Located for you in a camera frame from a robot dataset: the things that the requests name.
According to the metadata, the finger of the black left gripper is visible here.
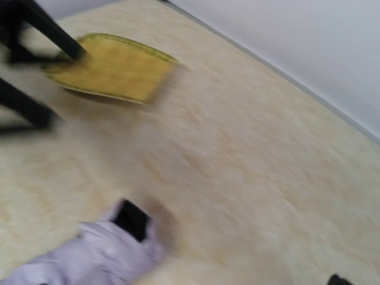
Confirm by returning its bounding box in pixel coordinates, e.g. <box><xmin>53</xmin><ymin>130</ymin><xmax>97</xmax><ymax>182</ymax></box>
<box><xmin>1</xmin><ymin>79</ymin><xmax>56</xmax><ymax>134</ymax></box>
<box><xmin>0</xmin><ymin>0</ymin><xmax>86</xmax><ymax>65</ymax></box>

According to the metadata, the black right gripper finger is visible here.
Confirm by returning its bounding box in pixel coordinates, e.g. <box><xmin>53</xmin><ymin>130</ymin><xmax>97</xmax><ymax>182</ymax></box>
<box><xmin>327</xmin><ymin>274</ymin><xmax>353</xmax><ymax>285</ymax></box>

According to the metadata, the lilac folding umbrella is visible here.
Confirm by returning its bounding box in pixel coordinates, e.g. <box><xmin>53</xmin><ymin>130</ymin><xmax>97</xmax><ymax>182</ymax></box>
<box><xmin>1</xmin><ymin>199</ymin><xmax>164</xmax><ymax>284</ymax></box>

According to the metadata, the woven bamboo tray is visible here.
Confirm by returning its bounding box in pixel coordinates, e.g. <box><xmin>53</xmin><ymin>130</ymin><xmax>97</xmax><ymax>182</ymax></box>
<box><xmin>41</xmin><ymin>33</ymin><xmax>178</xmax><ymax>104</ymax></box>

